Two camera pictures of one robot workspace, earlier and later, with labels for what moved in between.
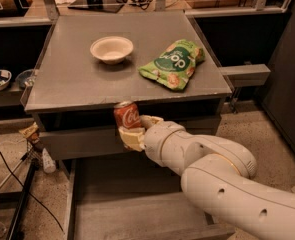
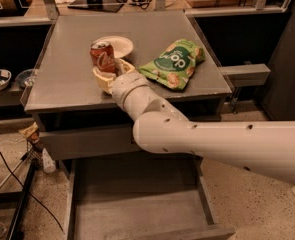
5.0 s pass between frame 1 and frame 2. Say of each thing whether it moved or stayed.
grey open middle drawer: stayed
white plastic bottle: stayed
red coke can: moved
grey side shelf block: stayed
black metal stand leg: stayed
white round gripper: moved
